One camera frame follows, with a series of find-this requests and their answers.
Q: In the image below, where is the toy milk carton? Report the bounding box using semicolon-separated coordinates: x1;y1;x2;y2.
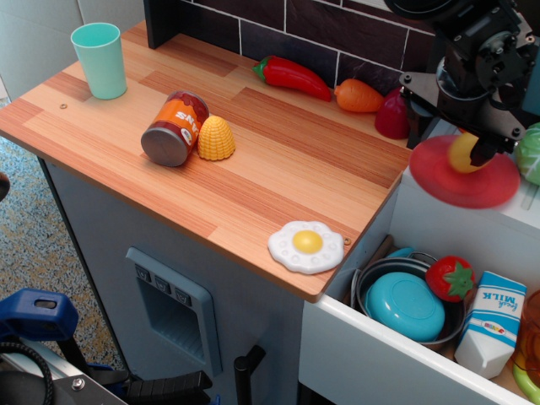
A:
454;271;527;379

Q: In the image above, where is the short orange toy carrot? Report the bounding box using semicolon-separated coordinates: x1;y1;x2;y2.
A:
334;78;384;113

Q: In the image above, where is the red toy strawberry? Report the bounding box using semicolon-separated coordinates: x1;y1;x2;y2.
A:
424;256;476;303

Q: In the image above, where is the pink plastic plate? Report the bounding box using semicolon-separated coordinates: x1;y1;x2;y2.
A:
409;135;521;209

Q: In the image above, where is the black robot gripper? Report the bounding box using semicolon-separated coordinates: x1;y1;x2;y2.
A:
399;40;533;166

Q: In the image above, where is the grey toy ice dispenser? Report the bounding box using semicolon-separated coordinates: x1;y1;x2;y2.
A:
126;246;222;377

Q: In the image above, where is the orange toy soup can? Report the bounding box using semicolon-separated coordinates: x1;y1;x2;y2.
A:
141;90;209;167

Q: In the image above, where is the blue clamp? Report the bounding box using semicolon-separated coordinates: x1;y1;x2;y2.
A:
1;288;129;386

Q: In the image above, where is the mint green plastic cup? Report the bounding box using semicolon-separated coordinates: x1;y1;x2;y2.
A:
71;23;127;100

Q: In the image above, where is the black cabinet door handle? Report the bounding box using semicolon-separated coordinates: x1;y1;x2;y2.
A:
234;345;266;405

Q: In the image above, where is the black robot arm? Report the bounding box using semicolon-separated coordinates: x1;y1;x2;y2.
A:
386;1;539;167

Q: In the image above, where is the red toy chili pepper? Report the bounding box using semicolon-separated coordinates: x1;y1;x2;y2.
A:
252;56;332;102

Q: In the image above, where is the orange transparent toy cup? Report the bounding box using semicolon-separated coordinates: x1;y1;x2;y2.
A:
512;290;539;381

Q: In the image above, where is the dark red toy vegetable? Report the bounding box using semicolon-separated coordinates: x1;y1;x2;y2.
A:
375;87;410;139

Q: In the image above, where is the blue plastic bowl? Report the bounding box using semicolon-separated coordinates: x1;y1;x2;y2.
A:
364;272;446;343

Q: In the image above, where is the yellow toy corn cob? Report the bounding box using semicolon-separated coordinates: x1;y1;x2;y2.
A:
197;116;235;161

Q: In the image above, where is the toy fried egg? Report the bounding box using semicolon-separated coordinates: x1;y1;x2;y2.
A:
267;221;344;275

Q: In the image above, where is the yellow toy potato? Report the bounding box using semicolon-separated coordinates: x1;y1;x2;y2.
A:
447;132;481;174

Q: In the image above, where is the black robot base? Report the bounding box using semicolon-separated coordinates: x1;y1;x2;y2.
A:
1;342;213;404

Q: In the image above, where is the green toy cabbage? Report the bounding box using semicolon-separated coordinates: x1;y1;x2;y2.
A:
515;122;540;186

